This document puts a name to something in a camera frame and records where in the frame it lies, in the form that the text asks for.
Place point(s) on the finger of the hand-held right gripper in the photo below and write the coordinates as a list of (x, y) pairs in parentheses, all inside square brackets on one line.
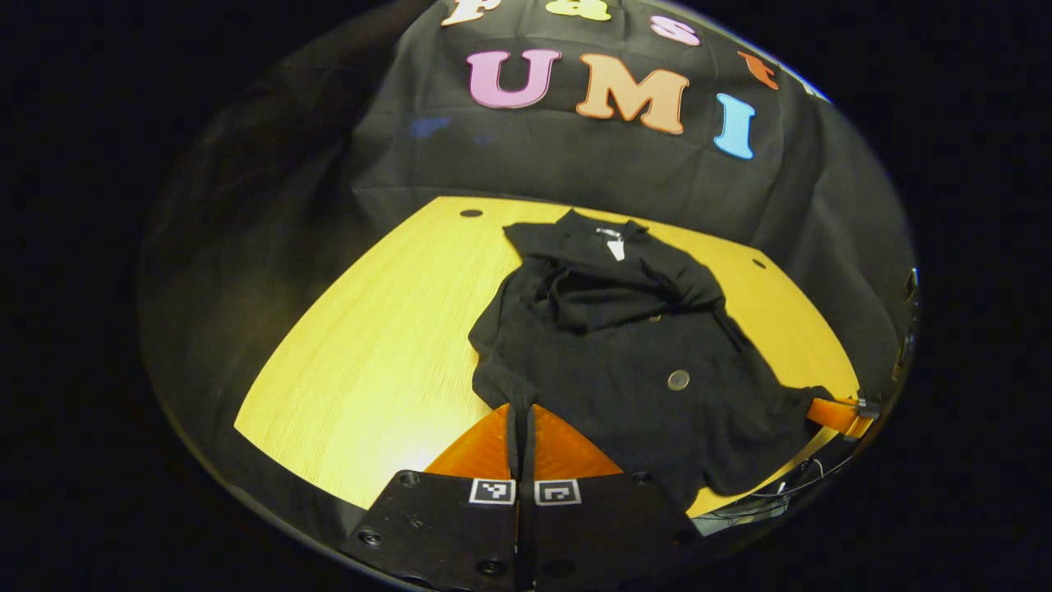
[(830, 413)]

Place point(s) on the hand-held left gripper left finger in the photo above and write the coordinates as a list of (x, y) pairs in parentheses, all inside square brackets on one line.
[(448, 534)]

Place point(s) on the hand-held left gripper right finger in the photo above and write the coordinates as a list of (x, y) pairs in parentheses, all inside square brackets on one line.
[(600, 534)]

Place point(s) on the black buttoned garment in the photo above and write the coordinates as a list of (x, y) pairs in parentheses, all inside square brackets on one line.
[(625, 353)]

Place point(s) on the black backdrop cloth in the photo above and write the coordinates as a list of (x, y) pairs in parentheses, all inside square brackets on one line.
[(575, 164)]

